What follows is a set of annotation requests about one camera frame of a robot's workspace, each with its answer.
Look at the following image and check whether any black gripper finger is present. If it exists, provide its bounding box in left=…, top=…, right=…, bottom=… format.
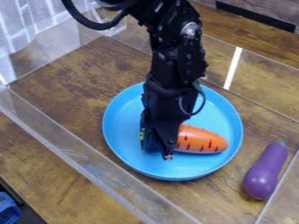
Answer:
left=140, top=111, right=160, bottom=152
left=154, top=126, right=178, bottom=160

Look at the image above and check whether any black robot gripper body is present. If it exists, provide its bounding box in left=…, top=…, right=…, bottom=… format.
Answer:
left=138, top=73, right=208, bottom=137

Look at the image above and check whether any orange toy carrot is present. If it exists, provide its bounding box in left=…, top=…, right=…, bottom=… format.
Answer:
left=174, top=124, right=229, bottom=154

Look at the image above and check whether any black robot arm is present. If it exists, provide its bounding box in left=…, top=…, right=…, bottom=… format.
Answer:
left=97, top=0, right=208, bottom=160

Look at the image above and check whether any blue round plastic tray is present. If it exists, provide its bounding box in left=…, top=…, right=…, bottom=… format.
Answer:
left=102, top=83, right=242, bottom=181

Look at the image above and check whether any purple toy eggplant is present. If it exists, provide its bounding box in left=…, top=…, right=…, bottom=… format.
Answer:
left=242, top=141, right=288, bottom=200

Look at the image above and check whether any blue object at corner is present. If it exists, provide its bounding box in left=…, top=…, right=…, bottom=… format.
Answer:
left=0, top=192, right=21, bottom=224

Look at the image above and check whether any black braided cable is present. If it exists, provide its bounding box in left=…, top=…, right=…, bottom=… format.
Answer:
left=59, top=0, right=132, bottom=32

